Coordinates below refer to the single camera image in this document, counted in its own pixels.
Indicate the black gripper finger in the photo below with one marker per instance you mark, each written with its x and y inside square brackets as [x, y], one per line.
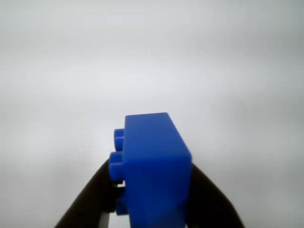
[213, 204]
[90, 202]

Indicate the blue lego brick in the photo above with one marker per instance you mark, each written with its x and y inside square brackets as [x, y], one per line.
[156, 166]

